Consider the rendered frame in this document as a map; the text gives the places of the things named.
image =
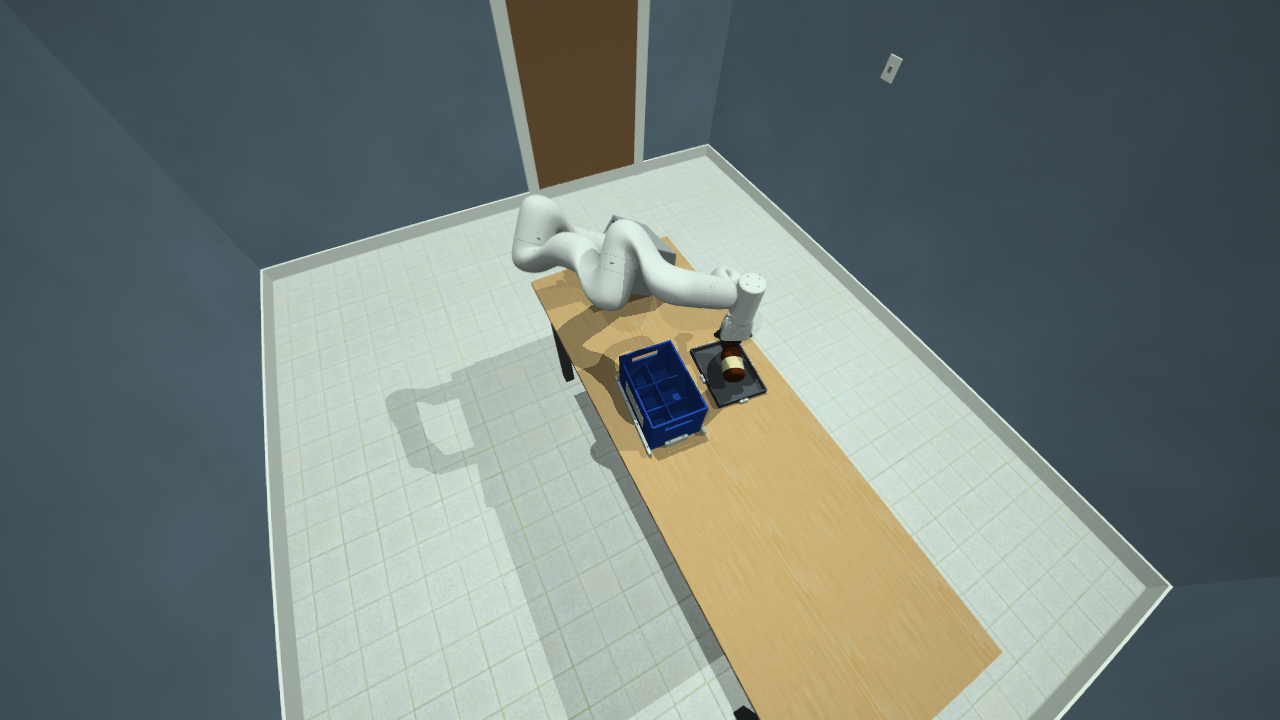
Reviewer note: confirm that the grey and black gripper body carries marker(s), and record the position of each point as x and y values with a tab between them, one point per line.
734	332

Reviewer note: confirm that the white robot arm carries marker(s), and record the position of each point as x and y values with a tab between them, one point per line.
544	239

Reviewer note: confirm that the brown glass bottle with beige label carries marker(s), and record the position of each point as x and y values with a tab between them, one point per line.
732	363

